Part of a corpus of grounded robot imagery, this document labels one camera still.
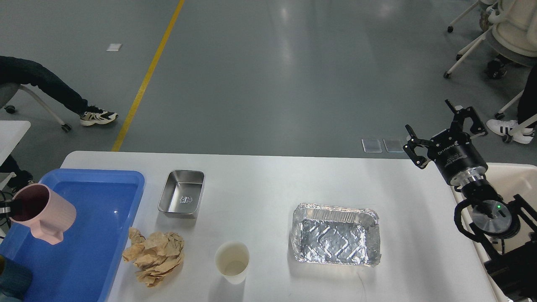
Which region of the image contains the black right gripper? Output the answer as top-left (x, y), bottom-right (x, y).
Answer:
top-left (403, 99), bottom-right (489, 187)

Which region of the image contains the aluminium foil tray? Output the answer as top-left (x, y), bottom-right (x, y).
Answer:
top-left (289, 203), bottom-right (381, 267)

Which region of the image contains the stainless steel rectangular tin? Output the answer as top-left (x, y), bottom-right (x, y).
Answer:
top-left (158, 170), bottom-right (205, 219)

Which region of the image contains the pink ribbed mug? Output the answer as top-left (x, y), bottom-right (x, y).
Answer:
top-left (11, 183), bottom-right (77, 245)

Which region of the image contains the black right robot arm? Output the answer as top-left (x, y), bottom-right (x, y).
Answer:
top-left (403, 100), bottom-right (537, 302)

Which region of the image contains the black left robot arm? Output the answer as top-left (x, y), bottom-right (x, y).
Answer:
top-left (0, 191), bottom-right (23, 229)

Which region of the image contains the right floor plate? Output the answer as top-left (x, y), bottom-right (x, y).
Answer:
top-left (383, 138), bottom-right (404, 153)

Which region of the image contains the floor plate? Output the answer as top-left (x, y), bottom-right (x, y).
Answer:
top-left (383, 138), bottom-right (404, 153)
top-left (361, 138), bottom-right (383, 153)

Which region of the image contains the white striped sneaker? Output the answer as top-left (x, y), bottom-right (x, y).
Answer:
top-left (486, 119), bottom-right (535, 145)

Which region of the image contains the cream plastic bin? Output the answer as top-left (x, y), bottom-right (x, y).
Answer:
top-left (451, 163), bottom-right (537, 302)

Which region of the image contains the left floor plate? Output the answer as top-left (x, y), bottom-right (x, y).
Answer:
top-left (361, 138), bottom-right (383, 153)

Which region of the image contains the standing person black trouser leg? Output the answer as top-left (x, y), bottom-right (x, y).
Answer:
top-left (516, 75), bottom-right (537, 124)

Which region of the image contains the white paper cup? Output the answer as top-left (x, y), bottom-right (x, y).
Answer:
top-left (214, 241), bottom-right (250, 285)

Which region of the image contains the crumpled brown paper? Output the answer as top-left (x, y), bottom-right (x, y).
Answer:
top-left (122, 227), bottom-right (185, 287)

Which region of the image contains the white floor tag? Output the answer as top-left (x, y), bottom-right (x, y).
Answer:
top-left (106, 43), bottom-right (122, 52)

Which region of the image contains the black white beige sneaker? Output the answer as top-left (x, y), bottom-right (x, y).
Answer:
top-left (79, 106), bottom-right (118, 127)

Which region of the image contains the blue plastic tray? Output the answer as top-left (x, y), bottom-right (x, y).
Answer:
top-left (1, 169), bottom-right (145, 302)

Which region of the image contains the white side table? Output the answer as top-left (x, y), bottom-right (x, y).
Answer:
top-left (0, 120), bottom-right (31, 164)

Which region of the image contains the seated person dark jeans leg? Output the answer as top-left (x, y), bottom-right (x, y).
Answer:
top-left (0, 56), bottom-right (90, 116)

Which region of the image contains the grey chair left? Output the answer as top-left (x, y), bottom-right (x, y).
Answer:
top-left (0, 83), bottom-right (72, 133)

